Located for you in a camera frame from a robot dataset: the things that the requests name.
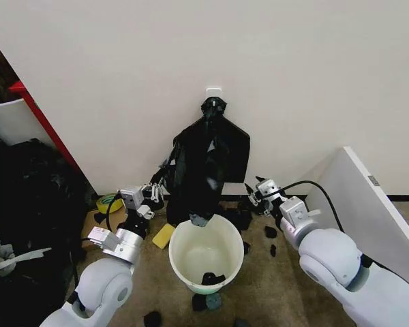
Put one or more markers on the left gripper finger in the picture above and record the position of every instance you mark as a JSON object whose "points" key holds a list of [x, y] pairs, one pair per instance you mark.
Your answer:
{"points": [[145, 211], [152, 191]]}

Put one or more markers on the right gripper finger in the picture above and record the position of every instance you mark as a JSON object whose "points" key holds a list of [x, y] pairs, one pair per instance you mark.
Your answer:
{"points": [[261, 180], [253, 197]]}

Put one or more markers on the black plastic garbage bag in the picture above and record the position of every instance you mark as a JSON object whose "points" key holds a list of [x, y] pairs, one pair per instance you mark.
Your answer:
{"points": [[197, 163]]}

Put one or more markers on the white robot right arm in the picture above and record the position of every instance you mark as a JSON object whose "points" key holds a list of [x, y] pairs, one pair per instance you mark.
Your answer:
{"points": [[330, 259]]}

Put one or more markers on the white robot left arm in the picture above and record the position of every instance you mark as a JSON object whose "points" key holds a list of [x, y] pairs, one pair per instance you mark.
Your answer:
{"points": [[102, 286]]}

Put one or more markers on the white round trash bin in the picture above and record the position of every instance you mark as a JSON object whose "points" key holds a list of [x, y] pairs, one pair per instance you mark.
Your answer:
{"points": [[191, 245]]}

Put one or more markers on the black scrap inside bin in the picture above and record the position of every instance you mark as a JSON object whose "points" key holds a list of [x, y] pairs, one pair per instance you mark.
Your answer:
{"points": [[213, 278]]}

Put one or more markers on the large black floor scrap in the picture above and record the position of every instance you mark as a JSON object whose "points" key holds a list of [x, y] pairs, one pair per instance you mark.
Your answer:
{"points": [[241, 218]]}

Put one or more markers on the small black floor scrap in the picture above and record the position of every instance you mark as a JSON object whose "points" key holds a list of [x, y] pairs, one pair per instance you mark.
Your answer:
{"points": [[273, 250], [270, 231], [152, 318], [246, 247], [199, 302]]}

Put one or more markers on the yellow sponge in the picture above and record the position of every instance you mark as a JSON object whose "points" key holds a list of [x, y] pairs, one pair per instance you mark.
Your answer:
{"points": [[163, 235]]}

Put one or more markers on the yellow tape roll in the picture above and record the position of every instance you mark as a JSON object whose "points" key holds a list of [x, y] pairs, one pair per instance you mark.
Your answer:
{"points": [[102, 204]]}

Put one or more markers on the flat brown cardboard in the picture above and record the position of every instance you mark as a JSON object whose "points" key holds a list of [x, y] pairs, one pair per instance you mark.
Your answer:
{"points": [[94, 227]]}

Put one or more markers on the white flat board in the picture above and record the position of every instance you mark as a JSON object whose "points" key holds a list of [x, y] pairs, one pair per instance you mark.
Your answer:
{"points": [[354, 190]]}

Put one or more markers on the grey blue floor scrap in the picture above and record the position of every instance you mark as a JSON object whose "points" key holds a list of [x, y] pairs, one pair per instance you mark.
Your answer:
{"points": [[214, 301]]}

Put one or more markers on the heap of black bags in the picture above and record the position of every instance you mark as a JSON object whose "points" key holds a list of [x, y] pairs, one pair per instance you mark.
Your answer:
{"points": [[30, 190]]}

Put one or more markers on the white paper strip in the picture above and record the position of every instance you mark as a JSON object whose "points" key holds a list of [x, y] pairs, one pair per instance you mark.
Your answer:
{"points": [[20, 257]]}

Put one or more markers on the red edged panel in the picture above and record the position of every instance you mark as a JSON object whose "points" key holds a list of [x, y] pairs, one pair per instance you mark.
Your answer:
{"points": [[37, 116]]}

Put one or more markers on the large white plant pot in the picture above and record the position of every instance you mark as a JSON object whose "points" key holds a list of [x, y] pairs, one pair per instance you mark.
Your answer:
{"points": [[10, 119]]}

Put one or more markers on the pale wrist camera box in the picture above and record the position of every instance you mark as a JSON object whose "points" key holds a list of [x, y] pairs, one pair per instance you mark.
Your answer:
{"points": [[268, 189], [131, 197]]}

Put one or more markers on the white wall hook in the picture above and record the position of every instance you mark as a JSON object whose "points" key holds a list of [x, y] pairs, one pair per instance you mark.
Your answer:
{"points": [[213, 91]]}

